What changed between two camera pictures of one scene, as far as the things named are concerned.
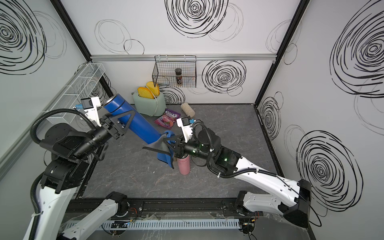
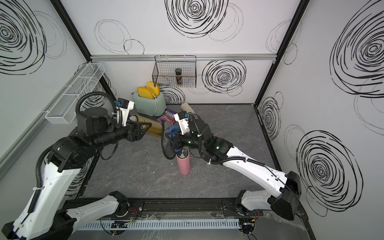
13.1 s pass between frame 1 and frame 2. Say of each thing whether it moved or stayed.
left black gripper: moved
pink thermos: stayed
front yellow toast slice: stayed
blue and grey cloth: moved
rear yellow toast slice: stayed
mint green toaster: stayed
